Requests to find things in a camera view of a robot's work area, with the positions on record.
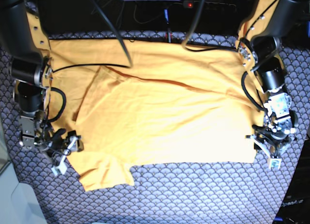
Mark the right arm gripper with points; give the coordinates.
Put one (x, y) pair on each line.
(38, 133)

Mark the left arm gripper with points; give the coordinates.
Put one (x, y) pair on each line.
(278, 129)

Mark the yellow T-shirt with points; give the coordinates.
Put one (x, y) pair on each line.
(172, 106)

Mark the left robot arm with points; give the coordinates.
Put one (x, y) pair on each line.
(263, 82)

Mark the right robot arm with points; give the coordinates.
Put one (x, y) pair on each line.
(40, 104)

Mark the blue fan-pattern tablecloth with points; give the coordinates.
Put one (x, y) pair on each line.
(173, 193)

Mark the black OpenArm case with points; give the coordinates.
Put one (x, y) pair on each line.
(295, 208)

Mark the red black table clamp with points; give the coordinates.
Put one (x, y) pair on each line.
(168, 35)

